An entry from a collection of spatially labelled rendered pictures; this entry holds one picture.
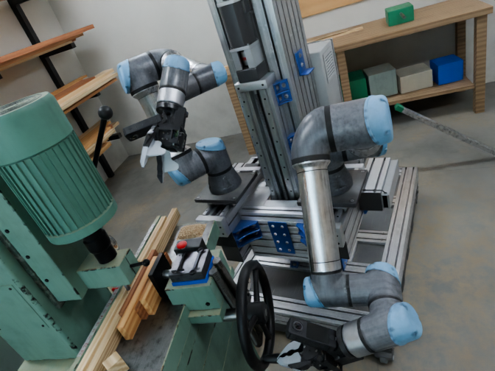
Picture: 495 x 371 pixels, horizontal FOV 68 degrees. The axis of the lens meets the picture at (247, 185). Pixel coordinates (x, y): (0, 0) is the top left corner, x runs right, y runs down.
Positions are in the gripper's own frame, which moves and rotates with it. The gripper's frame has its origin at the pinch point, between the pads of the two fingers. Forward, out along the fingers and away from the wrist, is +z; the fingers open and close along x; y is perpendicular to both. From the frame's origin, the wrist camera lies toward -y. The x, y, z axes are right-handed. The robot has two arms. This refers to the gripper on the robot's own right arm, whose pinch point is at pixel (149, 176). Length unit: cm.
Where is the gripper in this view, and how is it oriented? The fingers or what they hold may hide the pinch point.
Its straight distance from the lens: 100.6
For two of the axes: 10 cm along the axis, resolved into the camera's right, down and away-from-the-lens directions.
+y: 9.9, 0.8, -1.1
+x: 0.8, 2.5, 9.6
